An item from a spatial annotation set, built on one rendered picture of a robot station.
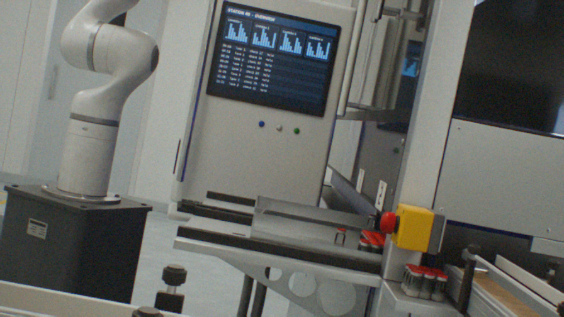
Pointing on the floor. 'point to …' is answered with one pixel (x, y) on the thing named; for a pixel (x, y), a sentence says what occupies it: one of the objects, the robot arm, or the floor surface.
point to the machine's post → (427, 133)
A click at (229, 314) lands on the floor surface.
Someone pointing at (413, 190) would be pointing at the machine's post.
